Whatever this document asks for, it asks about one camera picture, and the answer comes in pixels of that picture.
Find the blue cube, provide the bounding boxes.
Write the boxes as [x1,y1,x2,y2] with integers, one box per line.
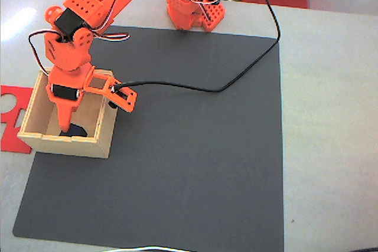
[60,123,89,138]

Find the open wooden box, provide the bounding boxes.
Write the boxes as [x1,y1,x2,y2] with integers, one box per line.
[17,66,121,160]

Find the red cutout sheet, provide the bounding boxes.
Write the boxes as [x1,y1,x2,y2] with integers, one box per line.
[0,85,35,155]

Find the dark grey mat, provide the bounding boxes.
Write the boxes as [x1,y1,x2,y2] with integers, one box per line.
[12,23,285,252]

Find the white servo wires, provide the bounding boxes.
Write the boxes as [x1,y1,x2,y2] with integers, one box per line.
[28,0,224,73]

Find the black camera cable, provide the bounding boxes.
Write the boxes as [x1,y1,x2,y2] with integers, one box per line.
[113,0,281,93]

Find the white cable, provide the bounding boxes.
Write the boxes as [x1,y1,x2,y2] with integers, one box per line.
[102,245,195,252]

